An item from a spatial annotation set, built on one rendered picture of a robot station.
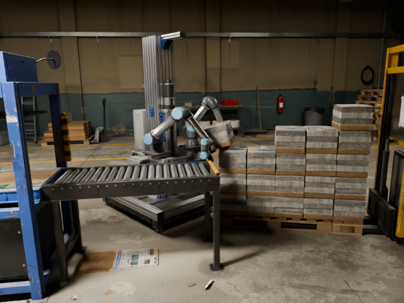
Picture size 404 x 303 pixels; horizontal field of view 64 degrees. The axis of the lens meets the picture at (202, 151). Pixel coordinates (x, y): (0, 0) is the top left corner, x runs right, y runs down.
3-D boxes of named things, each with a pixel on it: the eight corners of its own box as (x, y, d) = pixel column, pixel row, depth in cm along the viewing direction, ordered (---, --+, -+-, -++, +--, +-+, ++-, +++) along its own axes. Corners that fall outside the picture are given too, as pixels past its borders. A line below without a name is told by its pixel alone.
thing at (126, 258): (157, 247, 304) (157, 247, 304) (157, 264, 277) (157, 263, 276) (118, 251, 300) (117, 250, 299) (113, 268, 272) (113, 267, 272)
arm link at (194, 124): (179, 110, 331) (208, 148, 328) (175, 111, 320) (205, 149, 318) (187, 103, 326) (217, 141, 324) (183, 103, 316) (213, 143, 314)
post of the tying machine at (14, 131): (47, 293, 241) (20, 82, 210) (42, 300, 233) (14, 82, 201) (35, 294, 240) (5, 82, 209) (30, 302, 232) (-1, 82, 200)
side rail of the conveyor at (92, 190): (219, 189, 261) (219, 175, 258) (220, 191, 256) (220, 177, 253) (45, 199, 244) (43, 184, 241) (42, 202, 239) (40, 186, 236)
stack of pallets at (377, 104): (392, 134, 937) (397, 88, 911) (419, 139, 847) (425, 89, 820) (351, 136, 911) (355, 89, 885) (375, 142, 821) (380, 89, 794)
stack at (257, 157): (222, 213, 386) (222, 144, 369) (324, 218, 365) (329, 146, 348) (218, 226, 349) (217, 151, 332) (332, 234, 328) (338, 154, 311)
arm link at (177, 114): (153, 145, 336) (190, 113, 315) (146, 148, 322) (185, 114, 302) (146, 136, 337) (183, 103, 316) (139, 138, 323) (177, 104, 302)
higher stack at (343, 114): (324, 218, 365) (332, 103, 339) (352, 220, 360) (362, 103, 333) (331, 234, 328) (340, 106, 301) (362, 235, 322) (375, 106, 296)
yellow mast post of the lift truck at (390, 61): (371, 207, 371) (386, 48, 335) (379, 207, 369) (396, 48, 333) (374, 210, 362) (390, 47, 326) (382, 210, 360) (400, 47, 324)
